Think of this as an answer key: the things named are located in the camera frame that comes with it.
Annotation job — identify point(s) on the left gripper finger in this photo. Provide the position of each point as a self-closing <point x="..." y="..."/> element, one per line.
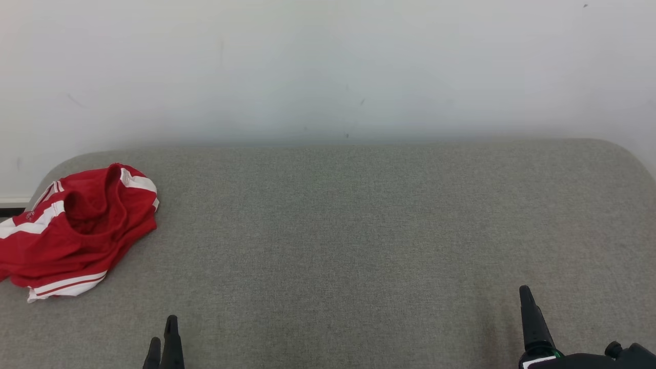
<point x="172" y="348"/>
<point x="152" y="356"/>

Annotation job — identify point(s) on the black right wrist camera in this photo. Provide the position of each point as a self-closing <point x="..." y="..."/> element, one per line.
<point x="635" y="351"/>

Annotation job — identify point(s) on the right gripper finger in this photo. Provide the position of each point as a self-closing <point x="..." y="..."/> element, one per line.
<point x="534" y="323"/>

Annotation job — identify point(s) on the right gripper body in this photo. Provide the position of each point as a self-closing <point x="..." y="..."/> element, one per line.
<point x="579" y="362"/>

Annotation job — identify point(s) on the red shorts with number print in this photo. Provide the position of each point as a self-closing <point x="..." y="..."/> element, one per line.
<point x="97" y="205"/>

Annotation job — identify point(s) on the grey fabric sofa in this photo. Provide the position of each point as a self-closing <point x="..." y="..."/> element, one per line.
<point x="359" y="246"/>

